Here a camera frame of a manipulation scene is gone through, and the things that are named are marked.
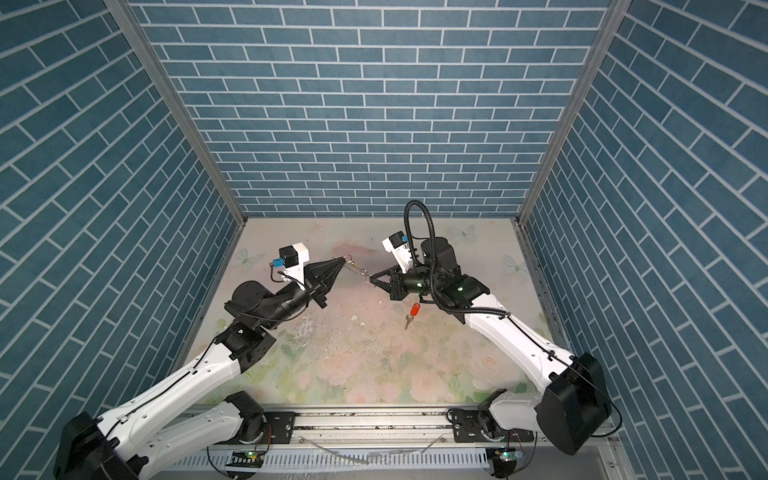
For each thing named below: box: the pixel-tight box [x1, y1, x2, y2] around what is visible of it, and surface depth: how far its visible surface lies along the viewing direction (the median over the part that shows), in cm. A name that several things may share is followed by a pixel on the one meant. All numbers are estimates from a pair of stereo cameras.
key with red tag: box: [404, 302, 421, 330], surface depth 98 cm
